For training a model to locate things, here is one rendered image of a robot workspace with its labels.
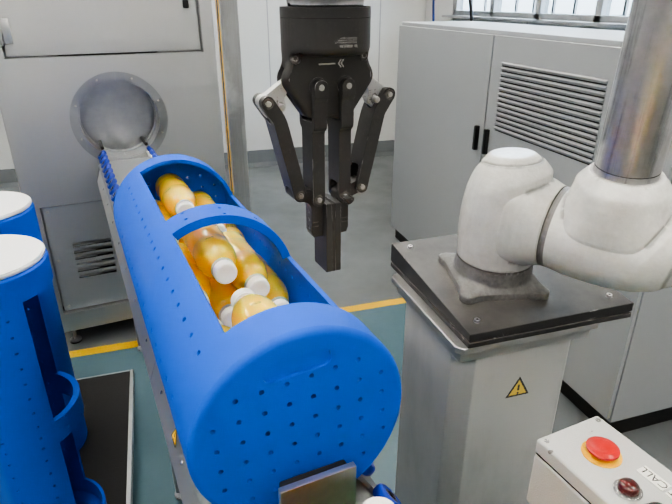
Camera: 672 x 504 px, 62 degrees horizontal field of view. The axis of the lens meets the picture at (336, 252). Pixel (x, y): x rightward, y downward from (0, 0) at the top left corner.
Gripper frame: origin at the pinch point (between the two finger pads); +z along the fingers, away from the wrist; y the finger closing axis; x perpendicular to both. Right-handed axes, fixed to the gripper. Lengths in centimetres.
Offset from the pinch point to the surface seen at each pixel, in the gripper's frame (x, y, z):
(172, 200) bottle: 74, -4, 19
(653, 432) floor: 57, 167, 137
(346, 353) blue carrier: 4.6, 4.4, 18.1
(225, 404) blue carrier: 4.6, -10.6, 20.5
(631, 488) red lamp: -19.9, 25.5, 25.9
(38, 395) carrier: 82, -39, 65
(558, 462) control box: -12.9, 22.8, 27.5
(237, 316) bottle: 20.2, -4.6, 19.2
